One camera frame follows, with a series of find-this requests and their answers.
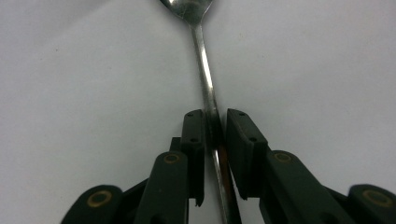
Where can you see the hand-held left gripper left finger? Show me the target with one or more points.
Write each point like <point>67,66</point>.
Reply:
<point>193,149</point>

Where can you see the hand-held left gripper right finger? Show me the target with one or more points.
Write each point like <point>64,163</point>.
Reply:
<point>249,161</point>

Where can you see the metal spoon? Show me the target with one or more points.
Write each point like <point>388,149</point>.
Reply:
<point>204,68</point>

